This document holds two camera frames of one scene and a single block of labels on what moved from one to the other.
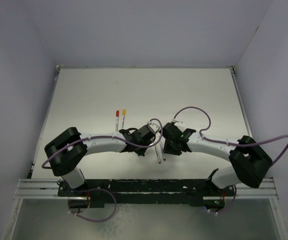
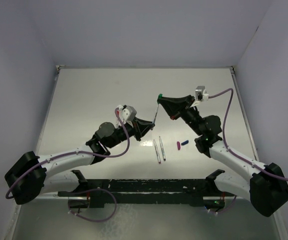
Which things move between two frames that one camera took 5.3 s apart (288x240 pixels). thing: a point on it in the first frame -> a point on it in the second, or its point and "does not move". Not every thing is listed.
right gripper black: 168,150 -> 175,106
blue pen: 162,152 does not move
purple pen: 157,154 does not move
